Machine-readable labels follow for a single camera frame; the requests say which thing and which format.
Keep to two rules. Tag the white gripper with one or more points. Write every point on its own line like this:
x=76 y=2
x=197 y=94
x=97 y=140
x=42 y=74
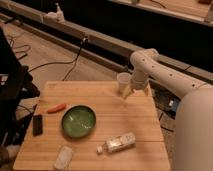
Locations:
x=138 y=82

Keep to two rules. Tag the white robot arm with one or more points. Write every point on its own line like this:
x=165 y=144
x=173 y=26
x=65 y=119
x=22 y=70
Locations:
x=193 y=139

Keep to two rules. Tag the translucent plastic cup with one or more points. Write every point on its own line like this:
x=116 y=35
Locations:
x=123 y=80

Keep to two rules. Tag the green ceramic bowl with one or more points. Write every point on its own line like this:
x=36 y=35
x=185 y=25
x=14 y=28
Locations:
x=79 y=121

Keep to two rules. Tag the clear plastic bottle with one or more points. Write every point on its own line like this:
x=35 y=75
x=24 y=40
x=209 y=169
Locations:
x=117 y=144

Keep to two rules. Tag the black rectangular block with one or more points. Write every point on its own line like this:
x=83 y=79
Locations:
x=37 y=125

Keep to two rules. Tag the black equipment stand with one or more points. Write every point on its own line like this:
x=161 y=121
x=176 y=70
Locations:
x=18 y=86

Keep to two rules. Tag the long metal rail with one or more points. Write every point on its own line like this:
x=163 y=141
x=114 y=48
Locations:
x=108 y=43

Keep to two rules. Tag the white object on rail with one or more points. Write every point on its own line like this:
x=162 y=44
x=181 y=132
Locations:
x=58 y=15

